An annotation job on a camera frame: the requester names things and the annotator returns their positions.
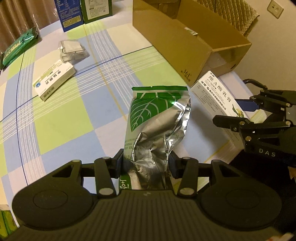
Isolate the white green ointment box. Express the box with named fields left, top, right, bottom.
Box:
left=191, top=71, right=267, bottom=163

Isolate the silver green leaf pouch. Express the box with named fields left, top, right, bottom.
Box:
left=118, top=85, right=191, bottom=190

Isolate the checkered tablecloth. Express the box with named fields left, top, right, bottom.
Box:
left=0, top=14, right=266, bottom=209

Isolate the brown cardboard box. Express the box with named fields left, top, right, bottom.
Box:
left=132, top=1, right=251, bottom=86

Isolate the quilted beige chair cushion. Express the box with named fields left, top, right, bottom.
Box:
left=196, top=0, right=259, bottom=37

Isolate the white tablet medicine box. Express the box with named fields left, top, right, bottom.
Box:
left=33, top=60, right=76, bottom=101

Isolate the clear plastic packet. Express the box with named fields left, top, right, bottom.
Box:
left=58, top=40, right=89, bottom=65

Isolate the green milk carton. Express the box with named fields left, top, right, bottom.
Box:
left=80, top=0, right=112, bottom=24

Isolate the green tea packet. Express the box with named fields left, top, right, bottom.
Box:
left=1, top=27, right=39, bottom=71

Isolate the blue milk carton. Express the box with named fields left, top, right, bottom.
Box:
left=54, top=0, right=84, bottom=32

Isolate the beige curtain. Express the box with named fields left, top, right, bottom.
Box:
left=1, top=0, right=59, bottom=53

